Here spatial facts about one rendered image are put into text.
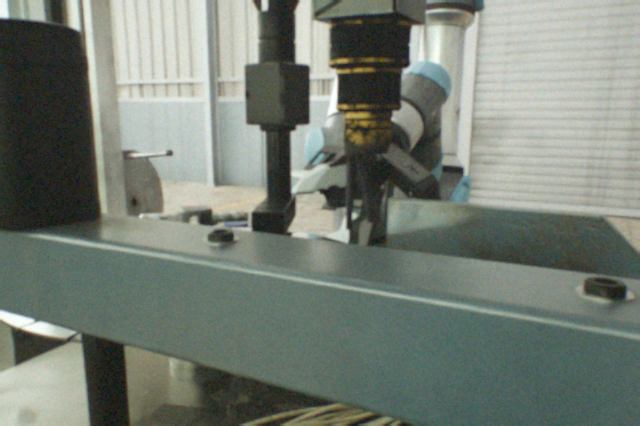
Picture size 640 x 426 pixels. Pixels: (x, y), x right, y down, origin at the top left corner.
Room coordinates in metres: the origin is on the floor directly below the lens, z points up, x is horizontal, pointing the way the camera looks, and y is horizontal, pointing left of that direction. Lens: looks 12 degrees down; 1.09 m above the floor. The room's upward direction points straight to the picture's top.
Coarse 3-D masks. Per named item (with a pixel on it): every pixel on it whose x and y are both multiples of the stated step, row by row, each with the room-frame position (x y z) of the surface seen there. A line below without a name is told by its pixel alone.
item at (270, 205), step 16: (272, 144) 0.45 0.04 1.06; (288, 144) 0.46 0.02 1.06; (272, 160) 0.45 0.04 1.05; (288, 160) 0.46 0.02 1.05; (272, 176) 0.45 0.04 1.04; (288, 176) 0.46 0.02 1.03; (272, 192) 0.45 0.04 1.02; (288, 192) 0.46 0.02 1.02; (256, 208) 0.41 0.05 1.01; (272, 208) 0.41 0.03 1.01; (288, 208) 0.42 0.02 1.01; (256, 224) 0.40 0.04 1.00; (272, 224) 0.40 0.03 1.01; (288, 224) 0.42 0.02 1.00
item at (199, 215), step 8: (184, 208) 0.47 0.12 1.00; (192, 208) 0.47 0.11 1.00; (200, 208) 0.47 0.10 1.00; (208, 208) 0.47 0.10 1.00; (144, 216) 0.46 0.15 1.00; (152, 216) 0.46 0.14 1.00; (160, 216) 0.46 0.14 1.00; (168, 216) 0.47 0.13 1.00; (176, 216) 0.47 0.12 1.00; (184, 216) 0.46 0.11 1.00; (192, 216) 0.46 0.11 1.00; (200, 216) 0.46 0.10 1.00; (208, 216) 0.47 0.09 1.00; (216, 216) 0.47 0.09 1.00; (224, 216) 0.47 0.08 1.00; (232, 216) 0.48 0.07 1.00; (240, 216) 0.48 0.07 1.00; (248, 216) 0.48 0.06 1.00; (200, 224) 0.44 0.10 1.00; (208, 224) 0.47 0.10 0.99
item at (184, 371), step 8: (176, 360) 0.45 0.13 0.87; (176, 368) 0.45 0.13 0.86; (184, 368) 0.45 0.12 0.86; (192, 368) 0.44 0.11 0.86; (200, 368) 0.44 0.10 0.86; (208, 368) 0.45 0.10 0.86; (176, 376) 0.45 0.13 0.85; (184, 376) 0.45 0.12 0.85; (192, 376) 0.44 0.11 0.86; (200, 376) 0.44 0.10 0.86; (208, 376) 0.45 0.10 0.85; (216, 376) 0.45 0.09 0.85
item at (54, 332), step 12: (228, 228) 0.63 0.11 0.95; (240, 228) 0.63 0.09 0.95; (324, 240) 0.57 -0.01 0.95; (336, 240) 0.57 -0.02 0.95; (0, 312) 0.36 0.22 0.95; (12, 324) 0.34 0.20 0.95; (24, 324) 0.34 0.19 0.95; (36, 324) 0.34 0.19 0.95; (48, 324) 0.34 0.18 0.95; (48, 336) 0.32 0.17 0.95; (60, 336) 0.32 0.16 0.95; (72, 336) 0.32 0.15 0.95
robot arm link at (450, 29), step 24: (432, 0) 1.04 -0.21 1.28; (456, 0) 1.03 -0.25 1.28; (480, 0) 1.04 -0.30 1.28; (432, 24) 1.05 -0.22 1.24; (456, 24) 1.04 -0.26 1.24; (432, 48) 1.04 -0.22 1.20; (456, 48) 1.04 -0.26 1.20; (456, 72) 1.03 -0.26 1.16; (456, 96) 1.03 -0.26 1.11; (456, 120) 1.02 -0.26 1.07; (456, 144) 1.02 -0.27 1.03; (456, 168) 0.99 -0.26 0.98; (456, 192) 0.96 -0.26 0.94
